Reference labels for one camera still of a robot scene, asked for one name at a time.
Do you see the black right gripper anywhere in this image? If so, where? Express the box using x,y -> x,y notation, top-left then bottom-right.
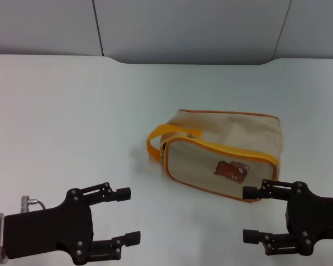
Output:
242,179 -> 333,257

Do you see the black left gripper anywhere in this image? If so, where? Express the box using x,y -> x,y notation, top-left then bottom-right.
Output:
2,182 -> 142,264

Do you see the beige food bag orange trim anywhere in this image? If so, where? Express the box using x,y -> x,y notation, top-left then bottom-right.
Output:
146,109 -> 281,204

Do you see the left gripper cable with plug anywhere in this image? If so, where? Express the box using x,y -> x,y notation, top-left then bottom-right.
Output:
21,195 -> 47,214

